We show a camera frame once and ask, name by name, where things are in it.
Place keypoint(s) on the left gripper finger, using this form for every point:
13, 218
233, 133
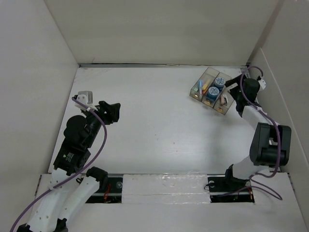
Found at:
114, 112
104, 107

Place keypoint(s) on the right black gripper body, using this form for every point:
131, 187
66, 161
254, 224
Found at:
236, 92

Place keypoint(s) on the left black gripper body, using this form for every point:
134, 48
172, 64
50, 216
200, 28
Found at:
96, 125

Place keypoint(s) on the blue slime jar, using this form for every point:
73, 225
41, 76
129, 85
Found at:
219, 82
212, 93

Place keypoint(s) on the pink mini stapler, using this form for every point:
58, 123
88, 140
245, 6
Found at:
224, 100

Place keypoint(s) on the yellow highlighter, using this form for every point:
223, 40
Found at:
206, 84

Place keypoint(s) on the blue highlighter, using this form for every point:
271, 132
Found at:
200, 84

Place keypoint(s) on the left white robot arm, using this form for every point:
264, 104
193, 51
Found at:
73, 179

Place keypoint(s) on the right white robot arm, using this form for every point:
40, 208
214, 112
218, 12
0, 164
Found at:
237, 175

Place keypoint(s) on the right clear organizer bin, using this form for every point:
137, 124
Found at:
220, 108

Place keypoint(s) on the clear organizer bin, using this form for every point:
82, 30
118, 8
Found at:
211, 104
220, 108
204, 82

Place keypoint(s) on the middle clear organizer bin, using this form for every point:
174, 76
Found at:
211, 104

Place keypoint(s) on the left clear organizer bin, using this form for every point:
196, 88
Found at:
204, 82

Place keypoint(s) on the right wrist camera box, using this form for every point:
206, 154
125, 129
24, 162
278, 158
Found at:
262, 83

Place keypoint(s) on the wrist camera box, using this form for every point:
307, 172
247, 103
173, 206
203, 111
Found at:
262, 83
84, 100

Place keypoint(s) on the aluminium rail back edge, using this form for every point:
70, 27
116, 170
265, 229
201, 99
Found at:
149, 65

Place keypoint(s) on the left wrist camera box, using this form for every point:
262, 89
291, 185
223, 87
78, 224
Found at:
84, 100

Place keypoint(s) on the front black mounting rail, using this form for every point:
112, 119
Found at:
111, 192

